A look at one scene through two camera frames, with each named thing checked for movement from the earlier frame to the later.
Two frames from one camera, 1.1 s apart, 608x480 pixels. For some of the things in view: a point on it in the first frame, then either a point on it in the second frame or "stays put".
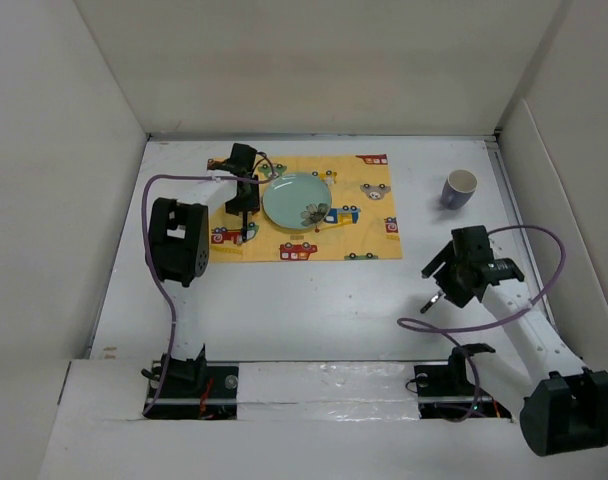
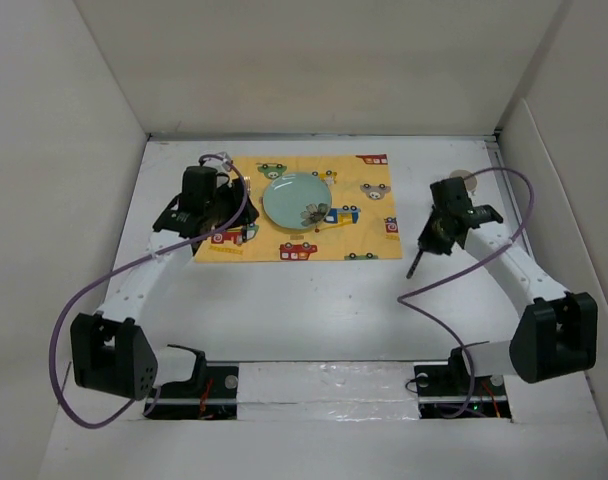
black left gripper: [250, 205] → [233, 191]
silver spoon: [432, 300] → [414, 264]
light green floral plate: [297, 201] stays put
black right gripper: [457, 295] → [427, 242]
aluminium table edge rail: [516, 218] stays put
